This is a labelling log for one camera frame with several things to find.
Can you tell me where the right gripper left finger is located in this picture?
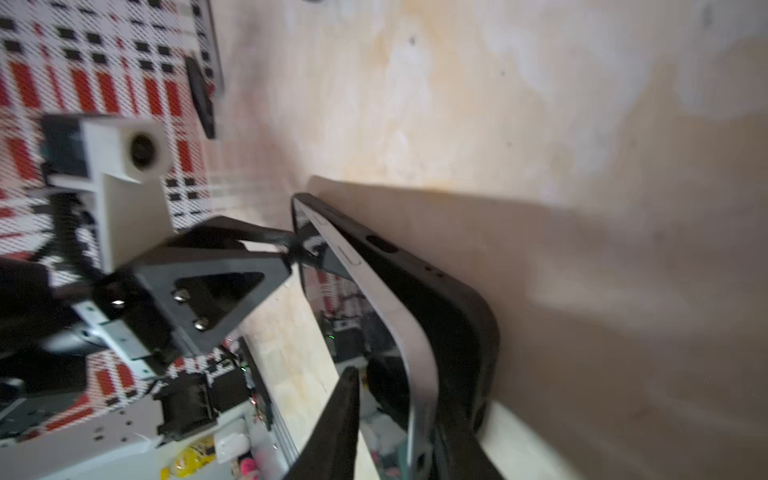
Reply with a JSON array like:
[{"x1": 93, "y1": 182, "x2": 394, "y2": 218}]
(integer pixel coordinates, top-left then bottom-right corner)
[{"x1": 284, "y1": 367, "x2": 360, "y2": 480}]

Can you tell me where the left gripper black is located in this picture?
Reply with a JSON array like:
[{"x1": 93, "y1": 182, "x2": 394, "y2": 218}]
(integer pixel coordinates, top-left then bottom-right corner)
[{"x1": 71, "y1": 216, "x2": 298, "y2": 378}]

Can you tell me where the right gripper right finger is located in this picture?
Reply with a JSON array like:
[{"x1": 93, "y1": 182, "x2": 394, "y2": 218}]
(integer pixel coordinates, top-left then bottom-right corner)
[{"x1": 432, "y1": 401, "x2": 503, "y2": 480}]

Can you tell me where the black phone case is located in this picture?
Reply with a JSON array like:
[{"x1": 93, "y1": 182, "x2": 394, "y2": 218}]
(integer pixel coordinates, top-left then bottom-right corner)
[{"x1": 292, "y1": 193, "x2": 500, "y2": 441}]

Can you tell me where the black phone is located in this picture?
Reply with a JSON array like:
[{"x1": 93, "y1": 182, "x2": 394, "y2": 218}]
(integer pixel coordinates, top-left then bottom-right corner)
[
  {"x1": 292, "y1": 199, "x2": 439, "y2": 479},
  {"x1": 184, "y1": 56, "x2": 216, "y2": 140}
]

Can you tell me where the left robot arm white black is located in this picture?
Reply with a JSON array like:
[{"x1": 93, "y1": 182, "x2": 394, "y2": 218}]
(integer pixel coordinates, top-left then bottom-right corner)
[{"x1": 1, "y1": 193, "x2": 298, "y2": 439}]

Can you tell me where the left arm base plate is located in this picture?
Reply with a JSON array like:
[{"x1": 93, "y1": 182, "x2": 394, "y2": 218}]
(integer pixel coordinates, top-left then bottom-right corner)
[{"x1": 152, "y1": 337, "x2": 275, "y2": 444}]

